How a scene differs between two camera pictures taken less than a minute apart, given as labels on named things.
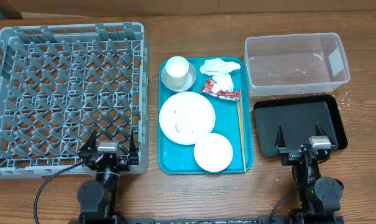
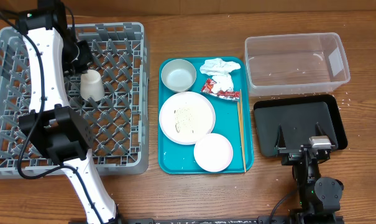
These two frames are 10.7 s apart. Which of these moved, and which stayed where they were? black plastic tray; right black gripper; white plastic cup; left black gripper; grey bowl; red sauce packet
Moved: left black gripper; white plastic cup
Stayed: right black gripper; black plastic tray; grey bowl; red sauce packet
